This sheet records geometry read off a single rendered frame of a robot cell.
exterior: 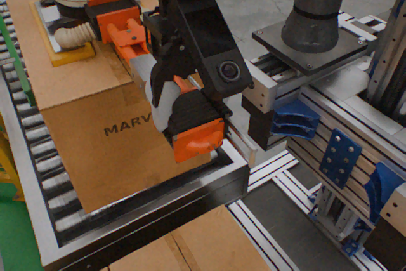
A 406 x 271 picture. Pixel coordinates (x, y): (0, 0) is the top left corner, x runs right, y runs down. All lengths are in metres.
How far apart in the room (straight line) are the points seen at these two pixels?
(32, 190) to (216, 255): 0.62
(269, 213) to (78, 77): 1.05
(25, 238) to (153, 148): 1.10
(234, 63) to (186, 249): 0.83
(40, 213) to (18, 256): 0.69
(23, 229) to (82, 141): 1.15
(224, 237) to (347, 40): 0.67
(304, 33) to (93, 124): 0.56
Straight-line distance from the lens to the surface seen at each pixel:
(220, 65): 0.36
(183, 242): 1.14
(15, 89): 1.83
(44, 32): 1.01
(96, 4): 0.80
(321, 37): 0.97
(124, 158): 0.95
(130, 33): 0.69
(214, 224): 1.16
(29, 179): 1.32
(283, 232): 1.57
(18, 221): 2.00
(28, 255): 1.89
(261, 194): 1.64
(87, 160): 0.92
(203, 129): 0.46
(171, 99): 0.45
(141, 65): 0.59
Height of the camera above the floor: 1.56
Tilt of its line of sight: 44 degrees down
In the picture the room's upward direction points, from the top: straight up
